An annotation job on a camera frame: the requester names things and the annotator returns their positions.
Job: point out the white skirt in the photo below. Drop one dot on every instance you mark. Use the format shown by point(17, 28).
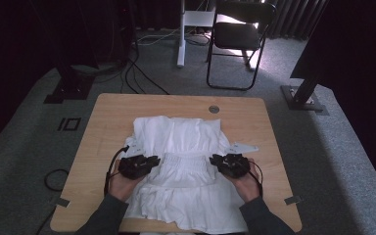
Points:
point(182, 196)

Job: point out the person's right hand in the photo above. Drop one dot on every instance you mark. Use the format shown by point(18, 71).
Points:
point(249, 187)

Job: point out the grey tape piece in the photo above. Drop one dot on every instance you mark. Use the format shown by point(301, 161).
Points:
point(292, 200)
point(63, 202)

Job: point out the dark pleated curtain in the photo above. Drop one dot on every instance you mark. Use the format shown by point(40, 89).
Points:
point(293, 16)

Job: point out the black slanted stand with base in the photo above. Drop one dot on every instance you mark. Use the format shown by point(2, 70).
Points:
point(302, 98)

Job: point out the person's left hand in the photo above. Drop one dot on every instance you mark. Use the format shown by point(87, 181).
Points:
point(120, 186)

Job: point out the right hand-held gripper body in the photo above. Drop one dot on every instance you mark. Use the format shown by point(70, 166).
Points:
point(235, 164)

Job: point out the black folding chair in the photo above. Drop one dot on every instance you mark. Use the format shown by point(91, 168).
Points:
point(236, 36)

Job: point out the black stand with square base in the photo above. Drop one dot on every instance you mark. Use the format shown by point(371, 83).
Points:
point(70, 89)

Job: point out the grey round table grommet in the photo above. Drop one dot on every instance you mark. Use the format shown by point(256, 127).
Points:
point(214, 109)

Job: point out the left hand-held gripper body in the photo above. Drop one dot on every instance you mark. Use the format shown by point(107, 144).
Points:
point(133, 166)

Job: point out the white desk leg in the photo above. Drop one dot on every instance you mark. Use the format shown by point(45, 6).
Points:
point(181, 49)

